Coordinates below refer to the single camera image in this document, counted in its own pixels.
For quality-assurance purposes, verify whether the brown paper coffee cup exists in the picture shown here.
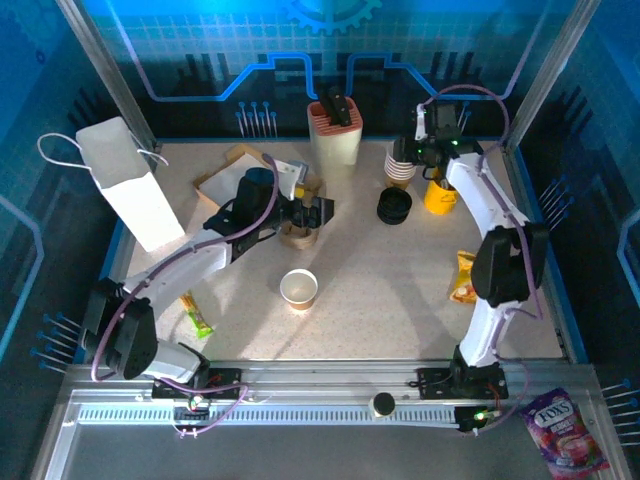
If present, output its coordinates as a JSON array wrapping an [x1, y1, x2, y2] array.
[[280, 268, 319, 311]]

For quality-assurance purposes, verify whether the white paper carry bag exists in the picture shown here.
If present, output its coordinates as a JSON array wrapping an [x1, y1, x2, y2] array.
[[37, 116, 186, 253]]

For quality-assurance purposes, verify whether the stack of paper cups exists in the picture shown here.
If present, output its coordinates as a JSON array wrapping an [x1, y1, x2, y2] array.
[[383, 147, 417, 191]]

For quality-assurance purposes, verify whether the white napkin stack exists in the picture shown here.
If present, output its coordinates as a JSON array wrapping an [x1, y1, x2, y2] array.
[[198, 152, 281, 209]]

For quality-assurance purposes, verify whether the brown cardboard napkin box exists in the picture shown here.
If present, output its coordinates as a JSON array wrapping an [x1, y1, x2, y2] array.
[[193, 144, 311, 221]]

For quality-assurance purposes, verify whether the stack of black lids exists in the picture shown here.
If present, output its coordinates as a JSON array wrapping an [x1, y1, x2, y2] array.
[[376, 187, 414, 226]]

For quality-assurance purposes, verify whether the yellow utensil holder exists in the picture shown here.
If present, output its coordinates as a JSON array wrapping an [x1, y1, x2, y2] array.
[[423, 172, 460, 216]]

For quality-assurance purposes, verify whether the beige knife block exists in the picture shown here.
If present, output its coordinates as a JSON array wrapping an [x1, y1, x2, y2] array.
[[306, 97, 364, 168]]

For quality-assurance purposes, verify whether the green snack bar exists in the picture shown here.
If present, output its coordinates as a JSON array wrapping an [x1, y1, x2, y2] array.
[[178, 292, 215, 340]]

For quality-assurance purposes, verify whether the yellow chips packet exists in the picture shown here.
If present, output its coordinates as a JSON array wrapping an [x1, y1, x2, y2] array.
[[448, 249, 479, 305]]

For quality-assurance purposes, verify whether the black round knob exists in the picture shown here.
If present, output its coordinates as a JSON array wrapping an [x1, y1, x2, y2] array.
[[368, 392, 396, 419]]

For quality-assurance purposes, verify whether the purple candy bag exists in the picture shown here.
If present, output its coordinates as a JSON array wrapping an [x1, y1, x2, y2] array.
[[518, 387, 611, 480]]

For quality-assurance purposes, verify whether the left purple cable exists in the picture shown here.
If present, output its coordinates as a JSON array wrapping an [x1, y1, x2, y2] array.
[[89, 153, 281, 439]]

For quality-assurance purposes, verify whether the purple cable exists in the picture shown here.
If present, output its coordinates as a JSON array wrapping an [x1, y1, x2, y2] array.
[[89, 153, 281, 439], [419, 83, 546, 436]]

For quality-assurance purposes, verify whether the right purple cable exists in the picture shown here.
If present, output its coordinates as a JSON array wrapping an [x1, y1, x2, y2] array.
[[419, 83, 546, 436]]

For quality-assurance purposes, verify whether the right aluminium frame post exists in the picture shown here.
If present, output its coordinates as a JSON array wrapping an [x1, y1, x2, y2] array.
[[502, 0, 601, 151]]

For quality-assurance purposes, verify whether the aluminium frame post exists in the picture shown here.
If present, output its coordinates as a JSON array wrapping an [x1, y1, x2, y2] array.
[[502, 0, 601, 151], [54, 0, 162, 154]]

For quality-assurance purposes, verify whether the aluminium frame base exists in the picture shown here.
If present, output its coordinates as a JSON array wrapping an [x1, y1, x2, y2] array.
[[29, 358, 631, 480]]

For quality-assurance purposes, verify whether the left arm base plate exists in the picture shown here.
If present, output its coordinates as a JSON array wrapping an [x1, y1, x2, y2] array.
[[151, 367, 244, 401]]

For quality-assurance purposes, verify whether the left aluminium frame post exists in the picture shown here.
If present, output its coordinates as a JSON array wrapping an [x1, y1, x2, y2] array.
[[54, 0, 162, 154]]

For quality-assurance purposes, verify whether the white slotted cable duct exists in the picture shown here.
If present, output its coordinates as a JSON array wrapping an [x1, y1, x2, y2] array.
[[77, 403, 461, 427]]

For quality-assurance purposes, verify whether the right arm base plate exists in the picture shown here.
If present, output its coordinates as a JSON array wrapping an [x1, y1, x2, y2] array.
[[417, 367, 509, 401]]

